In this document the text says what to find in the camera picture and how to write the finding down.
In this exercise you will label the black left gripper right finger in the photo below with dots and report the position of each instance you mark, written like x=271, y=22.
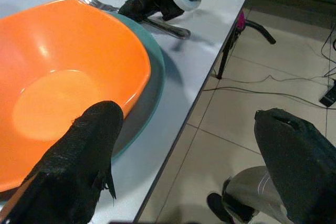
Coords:
x=302, y=169

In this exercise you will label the orange bowl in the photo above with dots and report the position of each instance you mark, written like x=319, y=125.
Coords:
x=65, y=51

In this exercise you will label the black table leg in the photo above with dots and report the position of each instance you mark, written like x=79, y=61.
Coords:
x=225, y=58

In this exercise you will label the pink plastic part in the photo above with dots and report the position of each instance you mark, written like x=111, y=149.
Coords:
x=241, y=20

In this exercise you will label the silver metal fork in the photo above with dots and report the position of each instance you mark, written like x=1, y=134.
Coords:
x=173, y=30

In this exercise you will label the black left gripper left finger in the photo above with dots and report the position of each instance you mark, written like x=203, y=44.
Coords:
x=65, y=171

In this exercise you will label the black floor device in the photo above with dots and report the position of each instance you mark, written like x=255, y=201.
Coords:
x=328, y=95

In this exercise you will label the teal plate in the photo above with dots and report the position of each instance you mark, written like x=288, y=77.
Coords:
x=153, y=85

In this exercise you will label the black curved chair leg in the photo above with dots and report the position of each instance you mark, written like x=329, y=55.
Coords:
x=262, y=31

